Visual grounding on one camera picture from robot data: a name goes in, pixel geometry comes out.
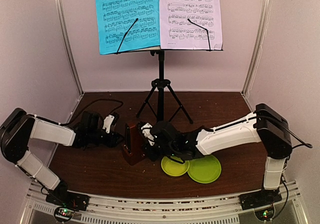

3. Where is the white sheet music page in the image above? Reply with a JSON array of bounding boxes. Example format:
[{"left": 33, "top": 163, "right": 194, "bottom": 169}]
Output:
[{"left": 159, "top": 0, "right": 223, "bottom": 51}]

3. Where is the right aluminium frame post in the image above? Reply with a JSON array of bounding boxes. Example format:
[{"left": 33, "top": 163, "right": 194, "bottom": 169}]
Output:
[{"left": 242, "top": 0, "right": 272, "bottom": 99}]

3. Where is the black perforated music stand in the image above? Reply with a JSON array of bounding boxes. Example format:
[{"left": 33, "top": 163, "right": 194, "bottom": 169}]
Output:
[{"left": 116, "top": 18, "right": 225, "bottom": 125}]

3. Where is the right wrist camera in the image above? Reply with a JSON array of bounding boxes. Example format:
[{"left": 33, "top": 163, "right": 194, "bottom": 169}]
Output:
[{"left": 136, "top": 121, "right": 155, "bottom": 146}]

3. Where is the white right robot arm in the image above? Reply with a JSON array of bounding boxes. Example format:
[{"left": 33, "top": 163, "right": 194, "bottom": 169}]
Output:
[{"left": 138, "top": 103, "right": 293, "bottom": 205}]

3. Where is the brown wooden metronome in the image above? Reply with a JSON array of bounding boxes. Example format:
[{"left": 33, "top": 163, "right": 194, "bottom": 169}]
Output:
[{"left": 121, "top": 122, "right": 146, "bottom": 166}]

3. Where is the aluminium frame post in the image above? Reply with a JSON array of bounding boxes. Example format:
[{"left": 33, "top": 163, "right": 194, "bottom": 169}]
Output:
[
  {"left": 54, "top": 0, "right": 84, "bottom": 96},
  {"left": 242, "top": 0, "right": 272, "bottom": 99}
]

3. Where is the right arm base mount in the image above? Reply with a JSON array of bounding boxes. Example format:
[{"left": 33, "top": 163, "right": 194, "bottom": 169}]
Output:
[{"left": 239, "top": 190, "right": 282, "bottom": 222}]

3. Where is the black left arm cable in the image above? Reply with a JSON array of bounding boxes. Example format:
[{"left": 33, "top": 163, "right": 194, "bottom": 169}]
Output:
[{"left": 66, "top": 98, "right": 125, "bottom": 126}]

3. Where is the blue sheet music page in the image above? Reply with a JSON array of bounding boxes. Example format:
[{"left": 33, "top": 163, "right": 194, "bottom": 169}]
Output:
[{"left": 95, "top": 0, "right": 160, "bottom": 55}]

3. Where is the left aluminium frame post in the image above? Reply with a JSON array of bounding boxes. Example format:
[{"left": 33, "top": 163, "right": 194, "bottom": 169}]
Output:
[{"left": 54, "top": 0, "right": 84, "bottom": 96}]

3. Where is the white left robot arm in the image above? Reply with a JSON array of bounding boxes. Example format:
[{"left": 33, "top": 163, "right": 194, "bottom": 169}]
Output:
[{"left": 0, "top": 107, "right": 122, "bottom": 206}]

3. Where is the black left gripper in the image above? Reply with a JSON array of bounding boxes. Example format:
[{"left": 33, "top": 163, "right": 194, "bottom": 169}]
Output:
[{"left": 87, "top": 129, "right": 125, "bottom": 148}]

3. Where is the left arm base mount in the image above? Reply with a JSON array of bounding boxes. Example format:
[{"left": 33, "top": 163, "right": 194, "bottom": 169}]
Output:
[{"left": 45, "top": 192, "right": 90, "bottom": 223}]

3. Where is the lime green plate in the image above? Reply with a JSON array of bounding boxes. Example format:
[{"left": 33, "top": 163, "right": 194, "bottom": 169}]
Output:
[{"left": 187, "top": 155, "right": 222, "bottom": 184}]

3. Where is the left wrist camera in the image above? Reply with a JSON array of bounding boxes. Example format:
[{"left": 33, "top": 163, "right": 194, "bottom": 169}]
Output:
[{"left": 102, "top": 112, "right": 120, "bottom": 134}]

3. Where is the aluminium front rail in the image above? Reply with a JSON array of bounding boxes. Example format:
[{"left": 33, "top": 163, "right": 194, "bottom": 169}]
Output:
[{"left": 26, "top": 192, "right": 301, "bottom": 224}]

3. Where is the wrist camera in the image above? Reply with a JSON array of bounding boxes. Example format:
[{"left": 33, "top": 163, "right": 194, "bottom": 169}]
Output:
[
  {"left": 102, "top": 112, "right": 120, "bottom": 134},
  {"left": 136, "top": 121, "right": 155, "bottom": 146}
]

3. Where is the lime green bowl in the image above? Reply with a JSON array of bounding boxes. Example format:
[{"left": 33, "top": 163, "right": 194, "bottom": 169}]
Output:
[{"left": 160, "top": 156, "right": 190, "bottom": 178}]

